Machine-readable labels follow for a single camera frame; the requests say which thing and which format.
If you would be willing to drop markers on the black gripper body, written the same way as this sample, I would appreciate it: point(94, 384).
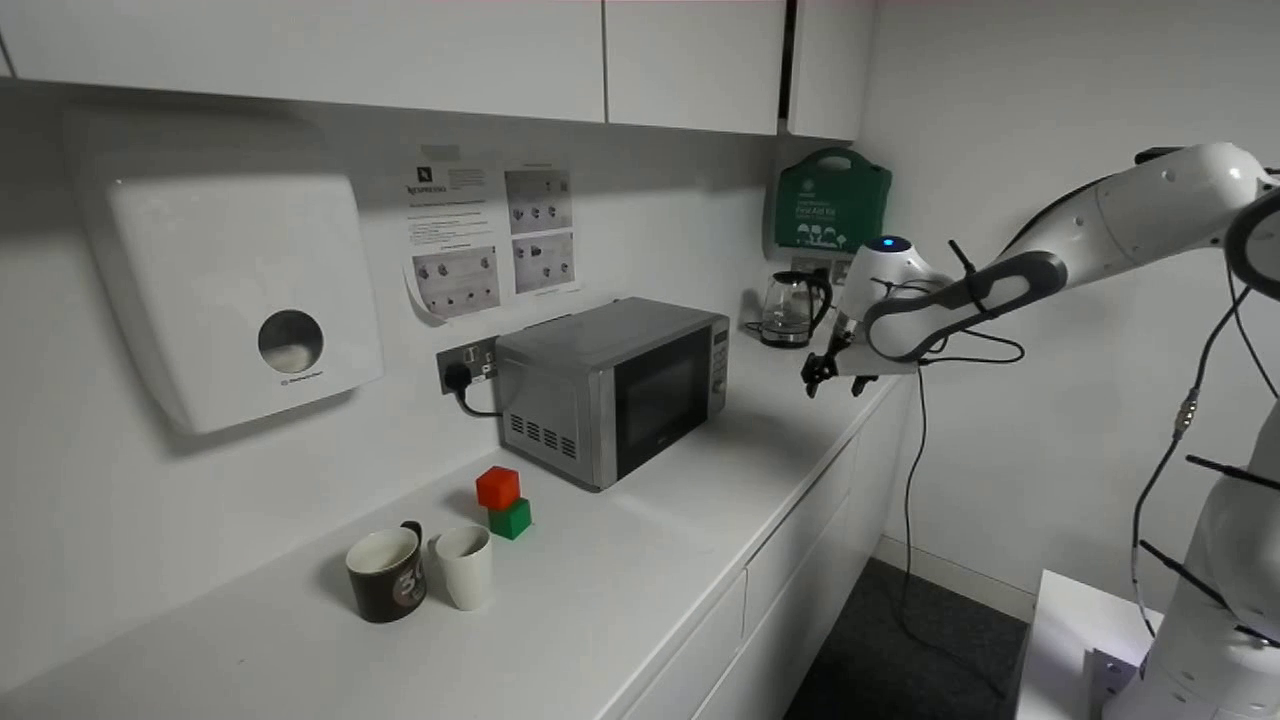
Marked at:
point(838, 359)

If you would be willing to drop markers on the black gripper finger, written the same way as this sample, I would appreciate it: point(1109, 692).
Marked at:
point(810, 374)

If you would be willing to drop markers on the white robot base table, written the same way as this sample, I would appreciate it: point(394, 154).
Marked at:
point(1079, 652)

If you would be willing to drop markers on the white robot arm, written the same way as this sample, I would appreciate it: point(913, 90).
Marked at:
point(1128, 291)

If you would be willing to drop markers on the silver microwave oven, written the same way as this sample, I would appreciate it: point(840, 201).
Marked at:
point(606, 390)

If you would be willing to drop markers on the glass electric kettle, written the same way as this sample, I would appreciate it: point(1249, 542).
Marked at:
point(795, 306)

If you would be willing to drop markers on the green first aid box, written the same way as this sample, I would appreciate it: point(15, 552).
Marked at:
point(831, 204)

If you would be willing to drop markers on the white base cabinets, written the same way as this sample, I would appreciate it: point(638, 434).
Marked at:
point(749, 650)

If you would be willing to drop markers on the white upper cabinets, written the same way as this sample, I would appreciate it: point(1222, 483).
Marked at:
point(707, 66)

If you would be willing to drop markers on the green cube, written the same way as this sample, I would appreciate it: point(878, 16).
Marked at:
point(513, 522)

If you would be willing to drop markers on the red cube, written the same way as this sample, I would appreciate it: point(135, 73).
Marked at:
point(496, 491)

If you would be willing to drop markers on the white mug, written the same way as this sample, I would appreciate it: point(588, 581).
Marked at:
point(465, 565)

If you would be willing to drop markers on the dark brown mug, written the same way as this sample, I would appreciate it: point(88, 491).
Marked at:
point(387, 574)

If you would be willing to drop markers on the white paper towel dispenser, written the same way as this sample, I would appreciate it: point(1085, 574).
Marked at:
point(234, 272)

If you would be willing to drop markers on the right wall poster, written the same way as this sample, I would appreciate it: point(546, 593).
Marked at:
point(540, 228)

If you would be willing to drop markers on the wall poster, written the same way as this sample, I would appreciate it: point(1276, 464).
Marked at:
point(540, 228)
point(450, 241)

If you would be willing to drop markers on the wall socket with black plug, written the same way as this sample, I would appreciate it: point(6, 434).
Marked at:
point(462, 370)

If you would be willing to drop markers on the left wall poster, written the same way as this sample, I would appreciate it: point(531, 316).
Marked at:
point(450, 241)

